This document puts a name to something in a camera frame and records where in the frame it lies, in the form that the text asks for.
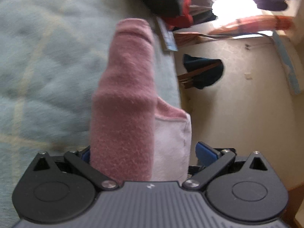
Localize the pink and white sweater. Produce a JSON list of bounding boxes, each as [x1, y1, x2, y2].
[[90, 19, 192, 183]]

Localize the wooden chair with clothes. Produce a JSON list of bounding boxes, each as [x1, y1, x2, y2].
[[177, 54, 225, 89]]

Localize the clothes rack with garments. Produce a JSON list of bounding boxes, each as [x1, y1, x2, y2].
[[190, 0, 217, 25]]

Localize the green plaid bed blanket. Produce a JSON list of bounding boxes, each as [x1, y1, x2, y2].
[[0, 0, 182, 228]]

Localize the red plaid curtain right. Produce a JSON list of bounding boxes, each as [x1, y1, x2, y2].
[[209, 14, 293, 35]]

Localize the blue white book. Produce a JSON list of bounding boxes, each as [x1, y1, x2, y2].
[[156, 17, 178, 52]]

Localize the red quilt right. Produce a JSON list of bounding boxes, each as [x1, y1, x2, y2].
[[162, 0, 193, 30]]

